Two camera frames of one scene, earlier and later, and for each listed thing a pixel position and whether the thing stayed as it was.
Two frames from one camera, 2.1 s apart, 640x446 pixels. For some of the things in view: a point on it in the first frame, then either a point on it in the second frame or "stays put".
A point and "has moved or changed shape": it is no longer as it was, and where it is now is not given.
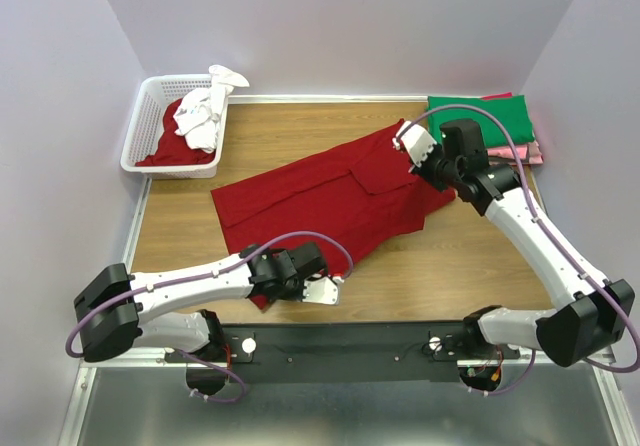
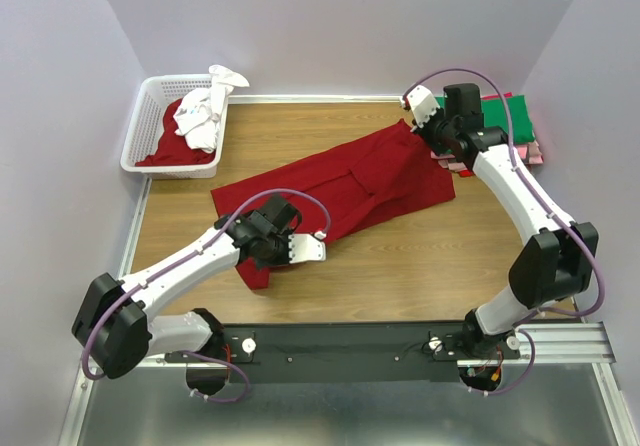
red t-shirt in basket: x=171 y=148 stays put
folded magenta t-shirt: x=497 y=96 stays put
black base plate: x=351 y=352 stays put
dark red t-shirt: x=350 y=196 has moved or changed shape
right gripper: x=422 y=170 -> x=422 y=132
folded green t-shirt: x=514 y=110 stays put
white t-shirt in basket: x=199 y=116 stays put
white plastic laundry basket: x=147 y=122 stays put
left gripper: x=298 y=296 -> x=284 y=260
